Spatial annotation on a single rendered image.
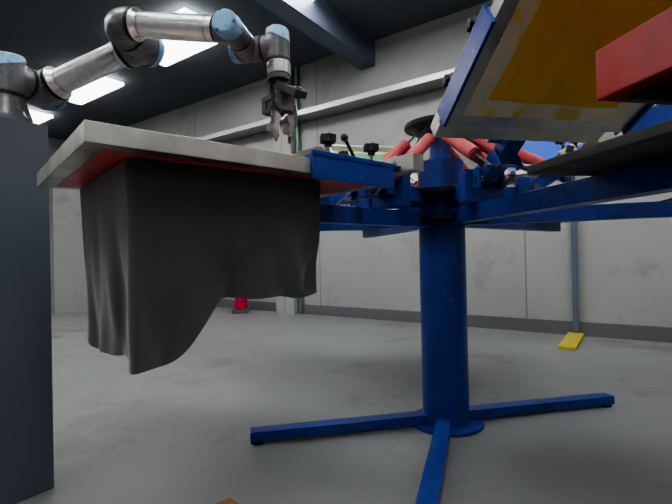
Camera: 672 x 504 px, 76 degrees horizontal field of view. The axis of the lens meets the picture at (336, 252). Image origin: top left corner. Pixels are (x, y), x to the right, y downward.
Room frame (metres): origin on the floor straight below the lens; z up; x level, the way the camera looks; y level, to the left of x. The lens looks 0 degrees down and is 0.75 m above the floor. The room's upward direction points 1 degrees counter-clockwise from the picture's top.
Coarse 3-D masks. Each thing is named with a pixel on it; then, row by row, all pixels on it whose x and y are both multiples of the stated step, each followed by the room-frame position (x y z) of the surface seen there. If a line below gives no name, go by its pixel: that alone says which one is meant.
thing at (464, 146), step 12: (420, 132) 1.86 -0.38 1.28; (408, 144) 1.81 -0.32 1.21; (420, 144) 1.68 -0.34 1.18; (456, 144) 1.57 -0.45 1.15; (468, 144) 1.51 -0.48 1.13; (480, 144) 1.64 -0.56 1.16; (492, 144) 1.57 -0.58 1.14; (384, 156) 1.90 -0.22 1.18; (456, 156) 2.05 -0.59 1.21; (468, 156) 1.49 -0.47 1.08; (480, 156) 1.45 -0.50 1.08; (528, 156) 1.70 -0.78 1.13; (468, 168) 2.12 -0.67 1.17; (396, 180) 1.60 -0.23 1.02; (336, 204) 1.98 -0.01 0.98
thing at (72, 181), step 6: (72, 174) 1.00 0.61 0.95; (78, 174) 1.00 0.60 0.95; (84, 174) 1.00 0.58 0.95; (90, 174) 1.00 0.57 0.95; (96, 174) 1.00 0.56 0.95; (66, 180) 1.07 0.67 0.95; (72, 180) 1.07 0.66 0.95; (78, 180) 1.07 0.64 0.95; (84, 180) 1.07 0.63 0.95; (90, 180) 1.08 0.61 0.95; (60, 186) 1.16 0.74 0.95; (66, 186) 1.16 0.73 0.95; (72, 186) 1.16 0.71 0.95; (78, 186) 1.16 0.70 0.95
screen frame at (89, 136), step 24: (72, 144) 0.79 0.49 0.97; (96, 144) 0.74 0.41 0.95; (120, 144) 0.76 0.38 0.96; (144, 144) 0.78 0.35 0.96; (168, 144) 0.81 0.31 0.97; (192, 144) 0.84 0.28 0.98; (216, 144) 0.88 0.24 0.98; (48, 168) 1.01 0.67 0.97; (72, 168) 0.93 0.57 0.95; (264, 168) 0.97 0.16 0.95; (288, 168) 1.00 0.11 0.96; (336, 192) 1.38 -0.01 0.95
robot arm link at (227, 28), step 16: (112, 16) 1.28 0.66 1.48; (128, 16) 1.27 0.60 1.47; (144, 16) 1.27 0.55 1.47; (160, 16) 1.26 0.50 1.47; (176, 16) 1.25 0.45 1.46; (192, 16) 1.24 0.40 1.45; (208, 16) 1.23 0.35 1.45; (224, 16) 1.20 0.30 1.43; (112, 32) 1.31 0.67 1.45; (128, 32) 1.29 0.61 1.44; (144, 32) 1.29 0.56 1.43; (160, 32) 1.27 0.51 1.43; (176, 32) 1.26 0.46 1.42; (192, 32) 1.25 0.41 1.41; (208, 32) 1.24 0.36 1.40; (224, 32) 1.20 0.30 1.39; (240, 32) 1.23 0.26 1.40; (128, 48) 1.37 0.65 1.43; (240, 48) 1.29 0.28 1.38
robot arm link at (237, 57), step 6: (252, 36) 1.32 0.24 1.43; (258, 36) 1.34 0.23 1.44; (252, 42) 1.31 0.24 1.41; (258, 42) 1.33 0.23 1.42; (228, 48) 1.35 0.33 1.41; (246, 48) 1.30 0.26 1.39; (252, 48) 1.33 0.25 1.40; (258, 48) 1.34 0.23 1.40; (234, 54) 1.35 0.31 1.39; (240, 54) 1.33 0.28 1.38; (246, 54) 1.33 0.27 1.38; (252, 54) 1.35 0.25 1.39; (258, 54) 1.35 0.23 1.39; (234, 60) 1.37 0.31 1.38; (240, 60) 1.37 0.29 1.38; (246, 60) 1.37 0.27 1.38; (252, 60) 1.37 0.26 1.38; (258, 60) 1.37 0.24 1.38; (264, 60) 1.37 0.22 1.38
